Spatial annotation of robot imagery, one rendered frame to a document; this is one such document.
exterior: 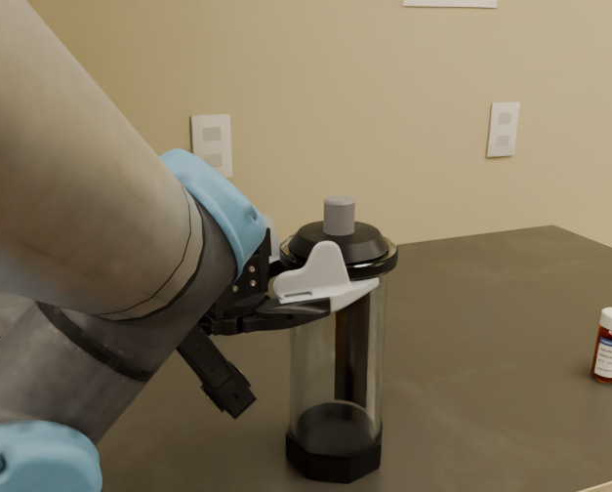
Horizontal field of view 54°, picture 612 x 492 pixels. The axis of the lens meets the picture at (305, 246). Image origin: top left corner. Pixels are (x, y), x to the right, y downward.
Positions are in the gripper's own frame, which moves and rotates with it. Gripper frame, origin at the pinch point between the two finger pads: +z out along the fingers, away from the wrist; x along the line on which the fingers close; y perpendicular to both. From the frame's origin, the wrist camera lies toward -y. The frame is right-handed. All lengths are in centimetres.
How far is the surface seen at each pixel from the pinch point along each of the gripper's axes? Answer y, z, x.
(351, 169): -6, 43, 50
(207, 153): 0, 15, 57
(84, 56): 18, -2, 62
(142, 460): -19.4, -17.3, 10.1
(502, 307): -21.8, 42.7, 12.4
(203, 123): 6, 15, 57
